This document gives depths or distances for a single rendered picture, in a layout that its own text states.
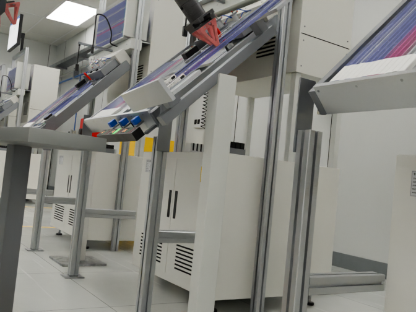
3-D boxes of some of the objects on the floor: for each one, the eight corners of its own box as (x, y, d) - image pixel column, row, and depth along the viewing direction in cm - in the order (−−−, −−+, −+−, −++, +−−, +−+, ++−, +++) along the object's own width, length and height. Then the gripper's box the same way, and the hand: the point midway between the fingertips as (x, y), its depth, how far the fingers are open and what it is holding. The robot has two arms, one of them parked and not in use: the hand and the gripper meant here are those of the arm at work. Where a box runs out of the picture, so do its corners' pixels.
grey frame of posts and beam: (138, 327, 162) (196, -219, 172) (66, 275, 227) (111, -118, 237) (265, 316, 192) (308, -149, 202) (169, 273, 257) (205, -76, 267)
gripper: (173, 12, 148) (202, 56, 152) (185, 2, 138) (216, 48, 142) (189, 1, 150) (217, 43, 154) (202, -10, 141) (232, 36, 145)
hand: (215, 43), depth 148 cm, fingers closed, pressing on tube
